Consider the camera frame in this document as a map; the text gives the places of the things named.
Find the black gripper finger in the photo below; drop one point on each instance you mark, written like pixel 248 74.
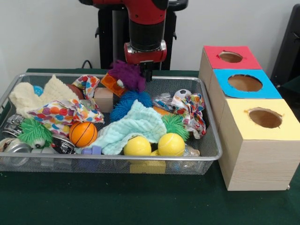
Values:
pixel 143 70
pixel 149 72

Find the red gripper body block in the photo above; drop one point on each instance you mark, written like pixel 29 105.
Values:
pixel 145 56

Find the purple spiky toy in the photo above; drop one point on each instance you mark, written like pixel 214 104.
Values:
pixel 129 75

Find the colourful polka dot cloth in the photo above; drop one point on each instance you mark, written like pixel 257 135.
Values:
pixel 63 112
pixel 192 112

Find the cream knitted cloth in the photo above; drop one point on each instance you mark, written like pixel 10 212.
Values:
pixel 58 91

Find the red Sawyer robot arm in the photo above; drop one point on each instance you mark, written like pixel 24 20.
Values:
pixel 146 28

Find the shallow mesh bin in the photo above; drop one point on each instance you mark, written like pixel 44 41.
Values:
pixel 47 166

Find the wooden box with three holes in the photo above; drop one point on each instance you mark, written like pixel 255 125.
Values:
pixel 257 164

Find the orange toy brick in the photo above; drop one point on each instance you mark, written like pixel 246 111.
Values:
pixel 112 85

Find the small soccer ball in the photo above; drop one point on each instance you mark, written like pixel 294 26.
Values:
pixel 182 92

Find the plain wooden block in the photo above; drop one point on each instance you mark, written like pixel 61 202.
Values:
pixel 104 99

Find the mint green cloth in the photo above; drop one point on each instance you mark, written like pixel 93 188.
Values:
pixel 138 124

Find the smooth yellow ball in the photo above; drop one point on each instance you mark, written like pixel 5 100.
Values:
pixel 137 146

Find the yellow tennis ball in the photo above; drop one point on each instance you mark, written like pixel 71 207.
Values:
pixel 171 144

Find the orange toy basketball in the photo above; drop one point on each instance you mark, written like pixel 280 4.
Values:
pixel 83 134

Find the dark green tablecloth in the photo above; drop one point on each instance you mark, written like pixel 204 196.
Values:
pixel 140 201

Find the black upright panel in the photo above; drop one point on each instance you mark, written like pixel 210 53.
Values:
pixel 290 47

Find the dark green cloth side table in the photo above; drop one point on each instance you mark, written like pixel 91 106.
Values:
pixel 293 90

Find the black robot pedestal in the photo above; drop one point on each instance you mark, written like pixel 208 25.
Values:
pixel 110 35

